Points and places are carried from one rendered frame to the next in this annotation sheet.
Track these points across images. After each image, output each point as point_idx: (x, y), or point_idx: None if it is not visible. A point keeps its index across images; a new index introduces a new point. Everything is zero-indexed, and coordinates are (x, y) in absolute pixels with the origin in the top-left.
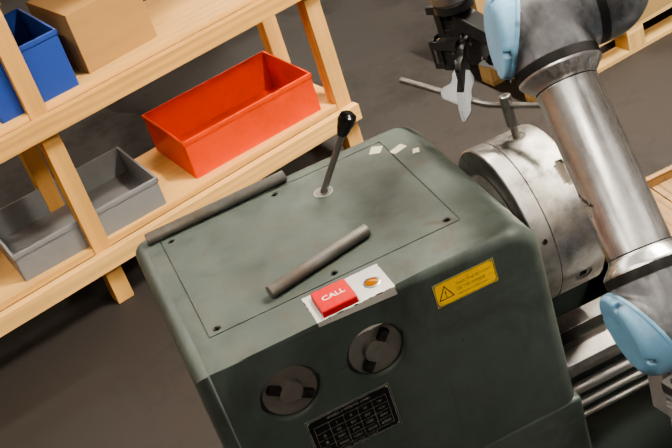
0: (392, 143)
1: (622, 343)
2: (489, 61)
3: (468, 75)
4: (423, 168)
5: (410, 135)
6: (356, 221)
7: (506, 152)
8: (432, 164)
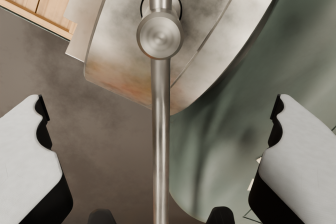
0: (246, 199)
1: None
2: (67, 191)
3: (323, 202)
4: (322, 116)
5: (216, 190)
6: None
7: None
8: (309, 109)
